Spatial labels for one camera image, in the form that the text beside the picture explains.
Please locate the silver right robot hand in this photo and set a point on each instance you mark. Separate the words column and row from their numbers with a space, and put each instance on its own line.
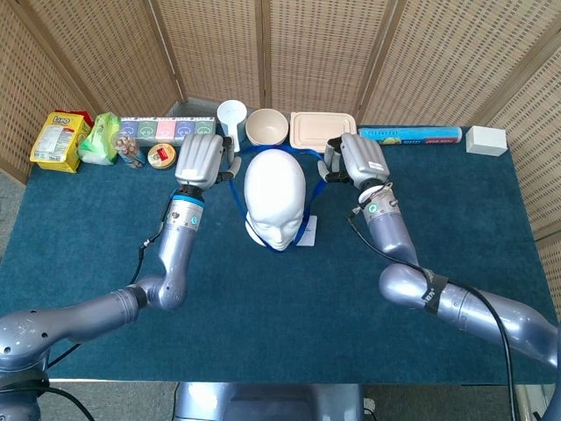
column 364, row 160

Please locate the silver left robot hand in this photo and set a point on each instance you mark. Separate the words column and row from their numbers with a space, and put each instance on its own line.
column 199, row 158

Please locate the white and blue ID badge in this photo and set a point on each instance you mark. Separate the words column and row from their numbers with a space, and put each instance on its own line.
column 310, row 232

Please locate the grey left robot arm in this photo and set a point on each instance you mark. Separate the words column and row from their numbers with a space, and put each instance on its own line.
column 175, row 245

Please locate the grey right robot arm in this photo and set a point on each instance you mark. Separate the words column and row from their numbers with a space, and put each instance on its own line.
column 390, row 228

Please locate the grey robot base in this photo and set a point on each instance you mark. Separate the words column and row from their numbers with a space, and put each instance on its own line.
column 263, row 403

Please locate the white mannequin head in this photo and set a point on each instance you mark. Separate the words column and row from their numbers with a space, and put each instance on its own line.
column 274, row 188

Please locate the round yellow tin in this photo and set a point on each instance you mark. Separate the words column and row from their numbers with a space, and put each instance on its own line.
column 161, row 156

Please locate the multicolour tissue pack row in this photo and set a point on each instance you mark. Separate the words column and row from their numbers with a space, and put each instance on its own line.
column 158, row 130

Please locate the blue cling film box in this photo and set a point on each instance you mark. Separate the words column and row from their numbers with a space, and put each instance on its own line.
column 407, row 136

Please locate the white measuring scoop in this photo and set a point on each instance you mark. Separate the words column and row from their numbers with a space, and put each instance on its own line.
column 231, row 115

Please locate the beige lidded lunch box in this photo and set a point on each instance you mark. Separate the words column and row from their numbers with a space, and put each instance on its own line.
column 315, row 127

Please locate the beige bowl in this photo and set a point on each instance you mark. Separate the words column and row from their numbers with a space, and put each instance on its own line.
column 266, row 127

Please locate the green snack bag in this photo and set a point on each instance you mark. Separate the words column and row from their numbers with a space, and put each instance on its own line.
column 98, row 140

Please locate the woven wooden folding screen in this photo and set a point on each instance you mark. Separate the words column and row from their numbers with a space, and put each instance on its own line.
column 315, row 52

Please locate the small white box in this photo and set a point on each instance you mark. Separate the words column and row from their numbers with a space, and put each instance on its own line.
column 486, row 140

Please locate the yellow snack bag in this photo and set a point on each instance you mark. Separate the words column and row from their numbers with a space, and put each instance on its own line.
column 54, row 140

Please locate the dark blue table mat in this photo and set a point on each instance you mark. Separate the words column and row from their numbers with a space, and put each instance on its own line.
column 285, row 316

